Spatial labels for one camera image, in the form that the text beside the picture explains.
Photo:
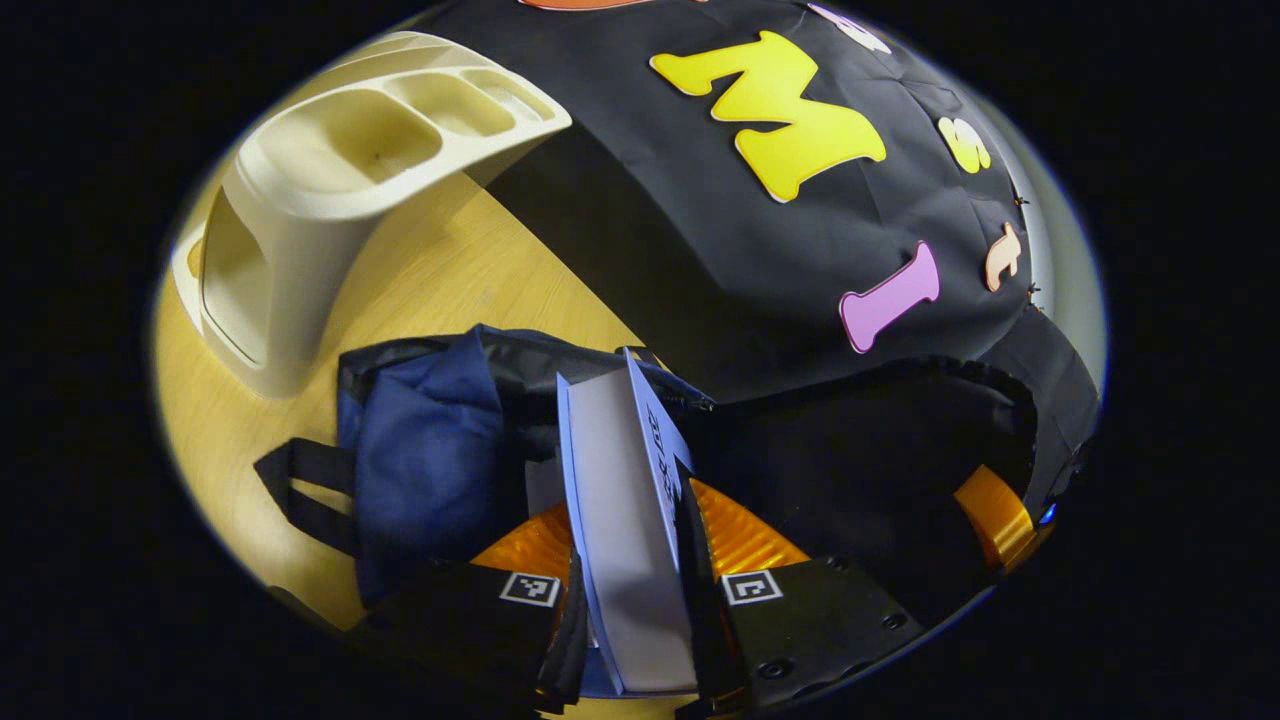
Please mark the white plastic bookshelf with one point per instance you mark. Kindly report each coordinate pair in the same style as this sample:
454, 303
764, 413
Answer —
310, 190

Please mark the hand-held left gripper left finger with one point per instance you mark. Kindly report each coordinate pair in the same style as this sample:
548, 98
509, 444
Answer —
470, 630

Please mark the blue cover book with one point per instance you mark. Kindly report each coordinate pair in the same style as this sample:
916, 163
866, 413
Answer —
625, 530

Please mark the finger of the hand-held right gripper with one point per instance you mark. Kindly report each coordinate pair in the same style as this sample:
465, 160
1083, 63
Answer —
1000, 515

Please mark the black backdrop cloth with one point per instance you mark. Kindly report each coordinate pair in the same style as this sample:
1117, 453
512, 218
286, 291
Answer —
650, 230

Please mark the blue schoolbag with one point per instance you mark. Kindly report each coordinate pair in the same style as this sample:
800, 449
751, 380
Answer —
430, 450

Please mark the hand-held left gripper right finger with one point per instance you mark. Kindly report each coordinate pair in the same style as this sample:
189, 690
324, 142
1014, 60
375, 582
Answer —
712, 620

